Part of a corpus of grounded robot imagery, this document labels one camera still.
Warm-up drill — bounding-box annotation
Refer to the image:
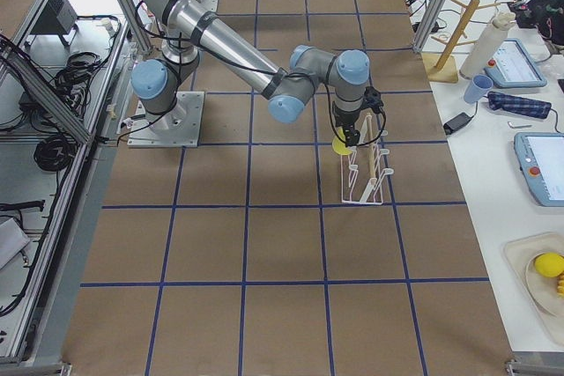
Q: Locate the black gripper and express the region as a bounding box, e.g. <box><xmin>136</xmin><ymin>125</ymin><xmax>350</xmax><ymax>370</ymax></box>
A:
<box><xmin>332</xmin><ymin>102</ymin><xmax>360</xmax><ymax>147</ymax></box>

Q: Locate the yellow plastic cup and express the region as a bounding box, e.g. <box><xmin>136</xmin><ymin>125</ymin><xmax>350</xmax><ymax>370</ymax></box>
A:
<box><xmin>331</xmin><ymin>127</ymin><xmax>353</xmax><ymax>156</ymax></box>

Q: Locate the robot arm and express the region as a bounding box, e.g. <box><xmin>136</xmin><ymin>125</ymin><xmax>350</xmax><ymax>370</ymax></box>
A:
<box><xmin>143</xmin><ymin>0</ymin><xmax>370</xmax><ymax>147</ymax></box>

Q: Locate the blue cup on desk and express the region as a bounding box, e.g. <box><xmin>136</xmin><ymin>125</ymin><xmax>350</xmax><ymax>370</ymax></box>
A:
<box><xmin>463</xmin><ymin>74</ymin><xmax>494</xmax><ymax>104</ymax></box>

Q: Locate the black power adapter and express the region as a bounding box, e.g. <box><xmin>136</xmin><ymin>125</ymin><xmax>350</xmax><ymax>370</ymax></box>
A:
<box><xmin>442</xmin><ymin>113</ymin><xmax>473</xmax><ymax>136</ymax></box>

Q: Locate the wooden mug tree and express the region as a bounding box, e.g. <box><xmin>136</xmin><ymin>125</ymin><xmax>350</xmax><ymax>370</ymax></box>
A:
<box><xmin>421</xmin><ymin>0</ymin><xmax>501</xmax><ymax>84</ymax></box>

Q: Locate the white thermos bottle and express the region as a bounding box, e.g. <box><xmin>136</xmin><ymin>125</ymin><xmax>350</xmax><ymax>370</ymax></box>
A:
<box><xmin>459</xmin><ymin>11</ymin><xmax>516</xmax><ymax>79</ymax></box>

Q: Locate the blue teach pendant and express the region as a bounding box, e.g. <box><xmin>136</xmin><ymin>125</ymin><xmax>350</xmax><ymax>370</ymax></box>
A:
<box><xmin>514</xmin><ymin>132</ymin><xmax>563</xmax><ymax>207</ymax></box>
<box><xmin>484</xmin><ymin>39</ymin><xmax>547</xmax><ymax>88</ymax></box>

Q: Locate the plaid blue cloth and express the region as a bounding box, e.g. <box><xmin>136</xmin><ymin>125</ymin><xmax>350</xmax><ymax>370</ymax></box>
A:
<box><xmin>486</xmin><ymin>91</ymin><xmax>552</xmax><ymax>119</ymax></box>

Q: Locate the cream plate tray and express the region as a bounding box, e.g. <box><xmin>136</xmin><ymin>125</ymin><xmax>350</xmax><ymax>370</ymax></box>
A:
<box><xmin>504</xmin><ymin>232</ymin><xmax>563</xmax><ymax>346</ymax></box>

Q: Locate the yellow lemon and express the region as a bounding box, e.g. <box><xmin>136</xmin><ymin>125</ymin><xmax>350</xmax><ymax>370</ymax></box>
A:
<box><xmin>533</xmin><ymin>252</ymin><xmax>564</xmax><ymax>277</ymax></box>

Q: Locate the white wire cup rack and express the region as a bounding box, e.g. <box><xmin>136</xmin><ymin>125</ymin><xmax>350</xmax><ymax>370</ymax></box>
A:
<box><xmin>340</xmin><ymin>142</ymin><xmax>394</xmax><ymax>205</ymax></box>

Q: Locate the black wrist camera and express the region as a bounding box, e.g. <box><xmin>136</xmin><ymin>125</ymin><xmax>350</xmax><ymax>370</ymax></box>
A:
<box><xmin>362</xmin><ymin>86</ymin><xmax>383</xmax><ymax>114</ymax></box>

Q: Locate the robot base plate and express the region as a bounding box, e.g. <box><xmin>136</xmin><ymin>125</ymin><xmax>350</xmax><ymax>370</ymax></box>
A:
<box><xmin>127</xmin><ymin>92</ymin><xmax>205</xmax><ymax>148</ymax></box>

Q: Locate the aluminium frame post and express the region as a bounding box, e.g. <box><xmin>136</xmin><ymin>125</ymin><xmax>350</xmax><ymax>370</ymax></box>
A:
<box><xmin>412</xmin><ymin>0</ymin><xmax>469</xmax><ymax>54</ymax></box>

